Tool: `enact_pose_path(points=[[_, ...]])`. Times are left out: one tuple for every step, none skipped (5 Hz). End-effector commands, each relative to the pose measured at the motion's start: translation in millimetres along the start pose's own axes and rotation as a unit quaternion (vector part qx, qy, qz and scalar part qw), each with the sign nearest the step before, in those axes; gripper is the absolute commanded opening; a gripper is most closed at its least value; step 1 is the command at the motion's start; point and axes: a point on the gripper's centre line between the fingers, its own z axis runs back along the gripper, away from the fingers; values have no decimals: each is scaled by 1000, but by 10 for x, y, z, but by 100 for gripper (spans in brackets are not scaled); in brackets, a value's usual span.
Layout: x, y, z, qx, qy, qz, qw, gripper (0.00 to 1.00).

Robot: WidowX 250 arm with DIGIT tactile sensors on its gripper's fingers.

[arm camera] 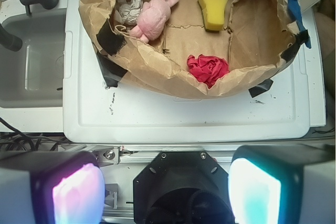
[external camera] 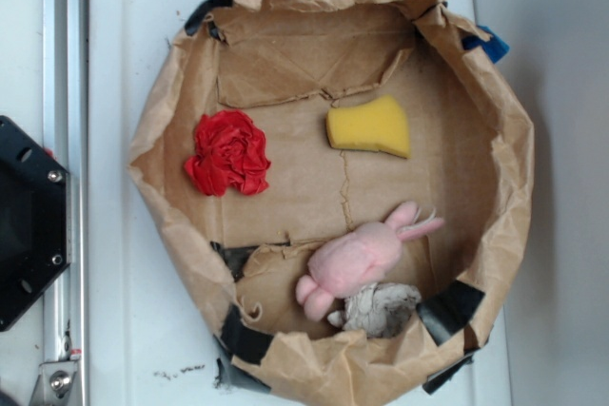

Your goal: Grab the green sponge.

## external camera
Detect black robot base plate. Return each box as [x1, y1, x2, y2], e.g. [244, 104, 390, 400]
[1, 116, 69, 332]

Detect pink plush bunny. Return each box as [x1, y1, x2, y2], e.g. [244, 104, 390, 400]
[295, 202, 444, 321]

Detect red crumpled cloth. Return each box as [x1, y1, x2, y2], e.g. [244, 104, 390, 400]
[184, 110, 270, 197]

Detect grey crumpled rag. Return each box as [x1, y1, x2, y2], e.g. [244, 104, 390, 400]
[327, 282, 422, 338]

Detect brown paper bag bin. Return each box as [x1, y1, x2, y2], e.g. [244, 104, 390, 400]
[129, 0, 534, 405]

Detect white plastic board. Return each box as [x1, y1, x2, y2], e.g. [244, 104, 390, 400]
[87, 0, 514, 406]

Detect aluminium frame rail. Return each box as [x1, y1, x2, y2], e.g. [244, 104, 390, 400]
[29, 0, 90, 405]

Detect yellow sponge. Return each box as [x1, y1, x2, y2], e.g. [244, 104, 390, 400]
[325, 95, 411, 159]

